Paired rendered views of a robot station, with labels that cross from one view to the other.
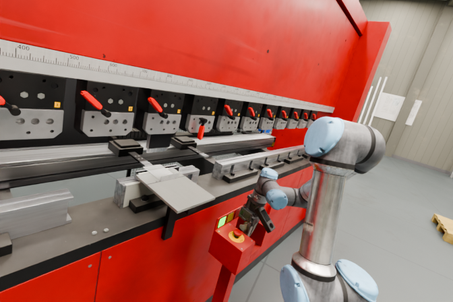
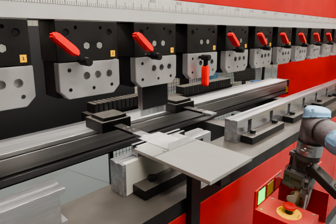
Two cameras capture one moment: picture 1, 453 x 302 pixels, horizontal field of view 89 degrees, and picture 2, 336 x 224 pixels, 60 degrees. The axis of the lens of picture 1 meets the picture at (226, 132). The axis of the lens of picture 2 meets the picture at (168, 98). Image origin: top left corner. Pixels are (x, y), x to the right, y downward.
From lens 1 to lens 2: 18 cm
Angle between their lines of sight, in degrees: 7
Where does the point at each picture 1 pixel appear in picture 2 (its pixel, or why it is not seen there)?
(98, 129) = (79, 87)
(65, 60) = not seen: outside the picture
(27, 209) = (13, 212)
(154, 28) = not seen: outside the picture
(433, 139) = not seen: outside the picture
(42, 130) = (11, 97)
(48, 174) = (23, 170)
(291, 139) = (307, 80)
